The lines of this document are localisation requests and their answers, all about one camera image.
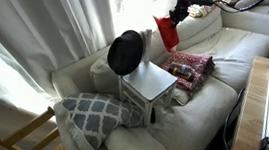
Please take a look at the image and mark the white curtain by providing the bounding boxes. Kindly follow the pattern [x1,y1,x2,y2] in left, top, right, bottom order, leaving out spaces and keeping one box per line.
[0,0,140,150]

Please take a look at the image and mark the small white wooden chair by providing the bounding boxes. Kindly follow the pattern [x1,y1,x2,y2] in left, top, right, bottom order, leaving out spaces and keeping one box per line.
[112,26,184,129]

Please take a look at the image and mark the clear plastic water bottle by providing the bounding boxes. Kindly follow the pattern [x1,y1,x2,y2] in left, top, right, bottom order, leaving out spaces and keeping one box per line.
[171,59,195,77]

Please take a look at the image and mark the black hat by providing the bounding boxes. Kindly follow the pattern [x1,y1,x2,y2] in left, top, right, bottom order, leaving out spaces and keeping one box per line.
[104,28,148,78]

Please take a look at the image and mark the small beige cushion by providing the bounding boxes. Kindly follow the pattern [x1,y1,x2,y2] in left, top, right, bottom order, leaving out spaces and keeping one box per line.
[170,84,192,108]

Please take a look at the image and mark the black and yellow bottle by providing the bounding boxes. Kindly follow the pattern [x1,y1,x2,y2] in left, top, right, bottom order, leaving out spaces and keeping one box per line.
[167,62,196,84]

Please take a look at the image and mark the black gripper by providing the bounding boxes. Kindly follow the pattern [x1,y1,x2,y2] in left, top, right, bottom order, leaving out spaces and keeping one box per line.
[167,0,194,29]

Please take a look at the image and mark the beige fabric sofa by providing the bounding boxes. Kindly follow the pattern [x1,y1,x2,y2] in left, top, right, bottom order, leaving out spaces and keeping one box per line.
[45,0,269,150]

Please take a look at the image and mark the black floor cable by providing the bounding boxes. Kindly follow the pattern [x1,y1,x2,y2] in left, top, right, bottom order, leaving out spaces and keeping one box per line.
[217,87,252,150]

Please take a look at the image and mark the light wooden table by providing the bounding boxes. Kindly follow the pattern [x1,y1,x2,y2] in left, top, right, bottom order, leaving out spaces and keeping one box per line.
[219,54,269,150]

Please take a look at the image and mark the brown wooden chair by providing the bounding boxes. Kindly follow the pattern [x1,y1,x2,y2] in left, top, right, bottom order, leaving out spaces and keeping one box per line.
[0,102,96,150]

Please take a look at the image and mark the grey white patterned pillow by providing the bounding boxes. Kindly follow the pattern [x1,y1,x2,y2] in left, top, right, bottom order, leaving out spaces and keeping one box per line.
[59,86,146,150]

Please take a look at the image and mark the white fluffy blanket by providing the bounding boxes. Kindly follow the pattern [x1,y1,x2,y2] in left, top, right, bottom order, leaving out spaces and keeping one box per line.
[52,98,98,150]

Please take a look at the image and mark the red patterned cushion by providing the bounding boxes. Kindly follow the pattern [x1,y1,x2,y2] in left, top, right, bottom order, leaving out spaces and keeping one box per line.
[159,47,219,98]

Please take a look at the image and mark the red brimmed hat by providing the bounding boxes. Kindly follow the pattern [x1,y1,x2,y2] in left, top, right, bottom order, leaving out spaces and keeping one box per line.
[152,12,181,54]

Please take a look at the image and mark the beige throw pillow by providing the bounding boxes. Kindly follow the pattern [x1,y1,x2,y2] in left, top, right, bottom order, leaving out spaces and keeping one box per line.
[87,52,124,99]

